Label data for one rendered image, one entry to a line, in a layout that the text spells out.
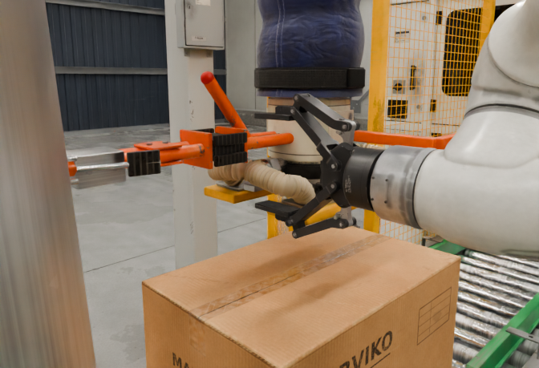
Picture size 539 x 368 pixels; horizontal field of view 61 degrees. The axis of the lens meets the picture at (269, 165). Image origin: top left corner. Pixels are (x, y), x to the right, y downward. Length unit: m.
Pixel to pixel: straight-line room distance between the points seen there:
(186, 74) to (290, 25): 1.07
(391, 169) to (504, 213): 0.12
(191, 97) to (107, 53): 10.47
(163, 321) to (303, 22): 0.62
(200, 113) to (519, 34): 1.56
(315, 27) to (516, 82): 0.45
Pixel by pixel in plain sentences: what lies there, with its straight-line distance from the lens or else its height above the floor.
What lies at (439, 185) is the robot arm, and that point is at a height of 1.25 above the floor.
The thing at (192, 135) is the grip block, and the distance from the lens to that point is 0.76.
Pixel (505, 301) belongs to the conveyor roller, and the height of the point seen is 0.54.
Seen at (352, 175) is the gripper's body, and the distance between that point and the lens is 0.53.
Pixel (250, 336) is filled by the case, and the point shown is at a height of 0.95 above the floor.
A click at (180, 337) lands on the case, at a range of 0.91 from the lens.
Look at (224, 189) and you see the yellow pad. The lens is 0.94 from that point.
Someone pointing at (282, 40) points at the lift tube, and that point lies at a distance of 0.86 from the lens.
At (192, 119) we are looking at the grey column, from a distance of 1.90.
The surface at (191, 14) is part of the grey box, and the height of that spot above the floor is 1.59.
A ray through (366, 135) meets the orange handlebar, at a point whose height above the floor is 1.25.
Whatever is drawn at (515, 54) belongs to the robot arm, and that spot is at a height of 1.38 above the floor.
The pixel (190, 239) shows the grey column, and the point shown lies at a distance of 2.02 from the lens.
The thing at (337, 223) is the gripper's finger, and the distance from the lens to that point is 0.59.
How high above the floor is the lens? 1.35
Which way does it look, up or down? 11 degrees down
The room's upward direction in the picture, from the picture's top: straight up
